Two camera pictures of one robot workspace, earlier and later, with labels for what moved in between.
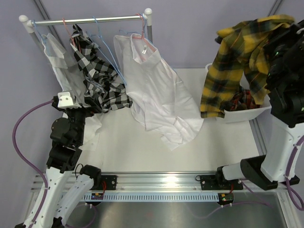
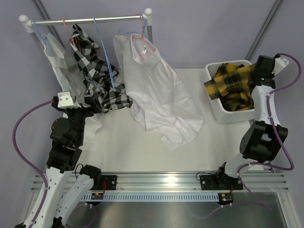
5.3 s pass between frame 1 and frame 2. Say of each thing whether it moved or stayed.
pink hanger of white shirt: stayed
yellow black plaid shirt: moved
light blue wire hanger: stayed
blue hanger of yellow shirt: moved
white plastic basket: stayed
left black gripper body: stayed
